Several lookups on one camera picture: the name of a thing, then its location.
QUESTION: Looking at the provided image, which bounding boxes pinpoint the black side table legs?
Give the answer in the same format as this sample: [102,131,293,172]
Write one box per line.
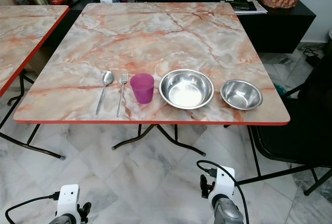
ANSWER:
[0,73,66,160]

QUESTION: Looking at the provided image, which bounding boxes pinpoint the black floor cables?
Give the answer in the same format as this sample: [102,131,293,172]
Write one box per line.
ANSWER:
[297,45,326,68]

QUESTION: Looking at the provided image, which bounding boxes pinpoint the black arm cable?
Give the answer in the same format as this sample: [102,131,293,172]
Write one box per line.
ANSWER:
[5,192,61,224]
[197,160,253,224]

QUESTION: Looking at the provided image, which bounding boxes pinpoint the black chair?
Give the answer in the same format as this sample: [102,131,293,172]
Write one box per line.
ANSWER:
[246,43,332,197]

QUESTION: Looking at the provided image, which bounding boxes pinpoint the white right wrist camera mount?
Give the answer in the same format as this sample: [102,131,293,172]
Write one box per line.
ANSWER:
[209,165,236,207]

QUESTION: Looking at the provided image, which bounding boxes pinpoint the purple plastic cup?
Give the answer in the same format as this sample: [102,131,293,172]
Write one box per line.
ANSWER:
[130,73,155,105]

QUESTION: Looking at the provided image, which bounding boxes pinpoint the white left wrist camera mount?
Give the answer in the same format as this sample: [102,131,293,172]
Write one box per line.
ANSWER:
[56,184,82,219]

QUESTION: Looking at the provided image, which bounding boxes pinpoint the metal spoon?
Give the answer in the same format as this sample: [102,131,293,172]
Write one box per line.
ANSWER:
[95,71,115,116]

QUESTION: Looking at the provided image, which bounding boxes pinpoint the small steel bowl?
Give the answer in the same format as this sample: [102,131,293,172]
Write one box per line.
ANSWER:
[220,79,264,111]

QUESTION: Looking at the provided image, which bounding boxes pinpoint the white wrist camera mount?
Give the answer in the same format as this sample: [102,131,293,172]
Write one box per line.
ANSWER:
[56,184,82,219]
[209,165,236,207]

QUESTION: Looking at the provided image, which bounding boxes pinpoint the stack of papers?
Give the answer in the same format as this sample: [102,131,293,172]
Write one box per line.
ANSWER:
[224,0,269,15]

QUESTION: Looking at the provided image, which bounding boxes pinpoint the black folding table legs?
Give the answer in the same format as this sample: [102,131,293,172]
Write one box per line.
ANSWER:
[112,124,206,158]

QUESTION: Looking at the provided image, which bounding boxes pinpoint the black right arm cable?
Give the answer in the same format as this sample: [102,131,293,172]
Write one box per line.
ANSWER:
[197,160,253,224]

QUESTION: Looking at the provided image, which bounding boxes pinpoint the large steel bowl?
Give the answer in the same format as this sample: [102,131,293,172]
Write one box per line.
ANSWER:
[158,68,215,110]

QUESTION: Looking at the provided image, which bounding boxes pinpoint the metal fork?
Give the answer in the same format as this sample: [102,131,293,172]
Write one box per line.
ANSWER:
[116,72,130,118]

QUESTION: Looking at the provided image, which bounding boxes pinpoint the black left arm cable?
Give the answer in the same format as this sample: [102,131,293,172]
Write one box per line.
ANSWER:
[5,192,61,224]

